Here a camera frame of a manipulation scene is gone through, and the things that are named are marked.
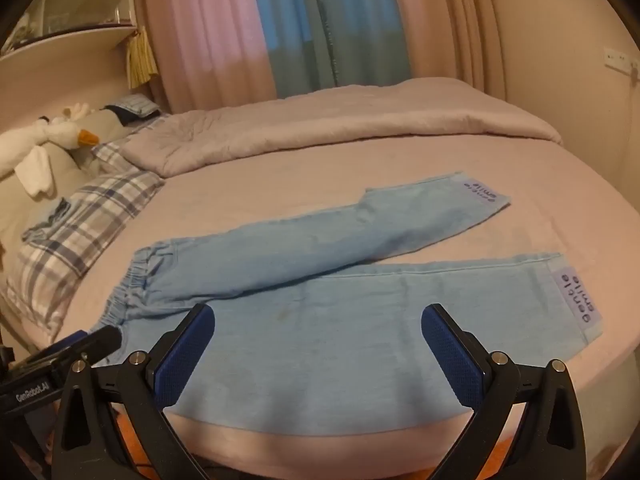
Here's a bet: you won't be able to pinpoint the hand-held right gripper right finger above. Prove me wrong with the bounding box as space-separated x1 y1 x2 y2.
421 303 587 480

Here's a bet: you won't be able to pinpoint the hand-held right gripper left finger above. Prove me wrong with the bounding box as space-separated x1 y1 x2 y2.
51 303 217 480

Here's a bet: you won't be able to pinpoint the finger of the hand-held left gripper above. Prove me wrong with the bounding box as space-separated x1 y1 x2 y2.
30 325 123 368

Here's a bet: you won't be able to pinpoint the light blue pants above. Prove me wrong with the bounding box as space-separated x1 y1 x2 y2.
89 172 607 436

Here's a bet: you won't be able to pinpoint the large plaid pillow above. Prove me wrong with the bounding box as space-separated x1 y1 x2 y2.
6 166 167 337

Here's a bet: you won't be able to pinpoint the small plaid pillow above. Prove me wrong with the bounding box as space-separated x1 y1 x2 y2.
91 121 168 166

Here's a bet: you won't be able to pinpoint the bed with pink sheet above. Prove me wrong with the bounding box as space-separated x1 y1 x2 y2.
0 132 638 480

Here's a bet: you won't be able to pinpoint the white goose plush toy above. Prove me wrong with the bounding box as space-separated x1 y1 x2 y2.
0 102 99 199

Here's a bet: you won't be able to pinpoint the blue striped pillow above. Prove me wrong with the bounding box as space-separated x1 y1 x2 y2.
102 94 162 126

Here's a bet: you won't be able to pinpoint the pink-grey quilt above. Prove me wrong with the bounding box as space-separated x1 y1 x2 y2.
121 78 564 177

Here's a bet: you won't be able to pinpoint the yellow hanging cloth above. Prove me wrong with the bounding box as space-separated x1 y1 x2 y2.
127 26 160 89

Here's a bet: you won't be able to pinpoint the pink curtain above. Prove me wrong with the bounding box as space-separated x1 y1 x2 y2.
142 0 278 113

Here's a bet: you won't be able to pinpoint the blue curtain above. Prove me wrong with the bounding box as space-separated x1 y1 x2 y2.
250 0 408 100

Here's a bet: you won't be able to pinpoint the white wall shelf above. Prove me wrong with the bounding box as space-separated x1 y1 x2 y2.
0 0 139 63

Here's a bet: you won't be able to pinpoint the white wall socket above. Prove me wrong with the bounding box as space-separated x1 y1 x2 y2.
602 47 640 80

